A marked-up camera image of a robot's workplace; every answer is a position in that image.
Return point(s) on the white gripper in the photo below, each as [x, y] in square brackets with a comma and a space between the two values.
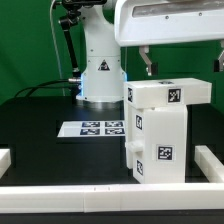
[152, 22]

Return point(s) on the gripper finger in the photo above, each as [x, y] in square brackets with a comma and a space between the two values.
[219, 62]

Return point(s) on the white cabinet top block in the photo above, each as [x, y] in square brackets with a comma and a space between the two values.
[162, 93]

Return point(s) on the white cabinet body box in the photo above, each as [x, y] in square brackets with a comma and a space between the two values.
[165, 131]

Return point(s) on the white cabinet door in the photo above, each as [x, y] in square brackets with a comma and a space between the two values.
[128, 134]
[138, 144]

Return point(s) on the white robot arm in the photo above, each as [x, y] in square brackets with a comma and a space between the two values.
[102, 80]

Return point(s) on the white U-shaped obstacle fence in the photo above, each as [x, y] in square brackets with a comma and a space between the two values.
[111, 198]

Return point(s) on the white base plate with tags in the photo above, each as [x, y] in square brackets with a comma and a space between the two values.
[92, 128]

